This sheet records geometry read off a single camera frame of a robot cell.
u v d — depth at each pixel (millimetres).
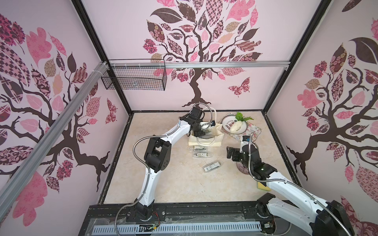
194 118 766
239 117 1136
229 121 1136
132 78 1217
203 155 940
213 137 876
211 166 878
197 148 965
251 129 1091
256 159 617
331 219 392
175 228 697
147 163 575
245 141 742
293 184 500
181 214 742
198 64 936
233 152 745
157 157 562
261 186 593
